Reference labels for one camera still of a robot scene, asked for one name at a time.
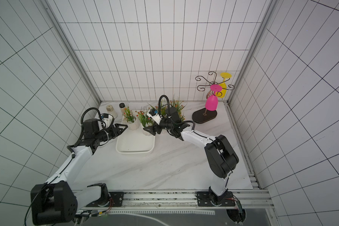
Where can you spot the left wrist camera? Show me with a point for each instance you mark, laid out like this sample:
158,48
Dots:
107,119

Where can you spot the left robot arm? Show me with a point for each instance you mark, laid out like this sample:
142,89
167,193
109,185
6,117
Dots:
54,201

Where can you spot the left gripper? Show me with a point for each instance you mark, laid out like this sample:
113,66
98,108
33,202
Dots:
118,130

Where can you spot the black cap spice bottle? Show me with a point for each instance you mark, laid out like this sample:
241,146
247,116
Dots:
122,107

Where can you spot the aluminium mounting rail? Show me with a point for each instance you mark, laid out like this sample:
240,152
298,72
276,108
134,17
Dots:
168,201

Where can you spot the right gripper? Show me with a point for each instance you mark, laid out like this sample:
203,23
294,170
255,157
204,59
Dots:
161,126

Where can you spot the yellow wine glass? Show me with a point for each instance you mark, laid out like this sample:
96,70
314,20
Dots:
226,76

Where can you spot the black wire glass rack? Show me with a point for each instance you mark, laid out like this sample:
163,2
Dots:
201,116

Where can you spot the white storage tray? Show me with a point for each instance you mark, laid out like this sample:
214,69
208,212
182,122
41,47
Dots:
135,141

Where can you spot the beige cap white bottle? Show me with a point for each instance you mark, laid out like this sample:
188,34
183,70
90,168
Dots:
110,109

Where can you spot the potted gypsophila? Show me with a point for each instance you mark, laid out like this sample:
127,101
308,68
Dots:
161,110
145,120
131,119
178,104

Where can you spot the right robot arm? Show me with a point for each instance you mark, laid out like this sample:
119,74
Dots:
221,157

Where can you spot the magenta wine glass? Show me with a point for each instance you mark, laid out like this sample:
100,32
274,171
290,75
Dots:
212,99

